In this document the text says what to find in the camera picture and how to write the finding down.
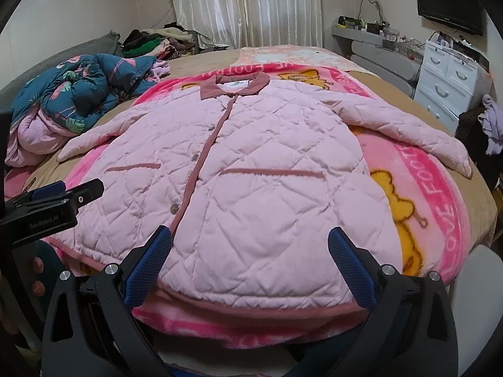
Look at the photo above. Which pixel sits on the black flat screen television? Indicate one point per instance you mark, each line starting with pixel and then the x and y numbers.
pixel 463 15

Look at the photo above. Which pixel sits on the white striped curtain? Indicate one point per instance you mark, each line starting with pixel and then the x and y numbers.
pixel 252 23

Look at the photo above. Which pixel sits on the peach white patterned blanket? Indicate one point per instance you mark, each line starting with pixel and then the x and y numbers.
pixel 293 54

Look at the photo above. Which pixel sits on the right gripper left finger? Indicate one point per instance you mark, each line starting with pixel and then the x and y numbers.
pixel 90 330

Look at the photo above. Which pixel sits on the lilac cloth on chair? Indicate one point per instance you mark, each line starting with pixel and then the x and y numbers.
pixel 491 120

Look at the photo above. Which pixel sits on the pink quilted jacket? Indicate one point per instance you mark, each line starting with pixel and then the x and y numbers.
pixel 250 174

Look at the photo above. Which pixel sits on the pink cartoon fleece blanket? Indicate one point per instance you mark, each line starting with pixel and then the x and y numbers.
pixel 427 210

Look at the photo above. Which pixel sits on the pile of assorted clothes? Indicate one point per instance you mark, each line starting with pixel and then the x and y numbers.
pixel 168 43

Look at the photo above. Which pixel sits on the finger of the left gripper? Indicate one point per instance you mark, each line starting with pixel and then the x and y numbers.
pixel 83 194
pixel 51 190

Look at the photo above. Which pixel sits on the white drawer cabinet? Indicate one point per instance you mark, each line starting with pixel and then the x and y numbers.
pixel 450 84

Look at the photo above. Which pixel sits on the blue flamingo print duvet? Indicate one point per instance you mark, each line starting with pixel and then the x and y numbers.
pixel 69 99

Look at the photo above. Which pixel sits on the person's left hand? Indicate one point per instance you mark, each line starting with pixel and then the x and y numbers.
pixel 37 287

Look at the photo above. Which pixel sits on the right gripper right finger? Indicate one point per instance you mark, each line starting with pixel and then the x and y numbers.
pixel 410 328

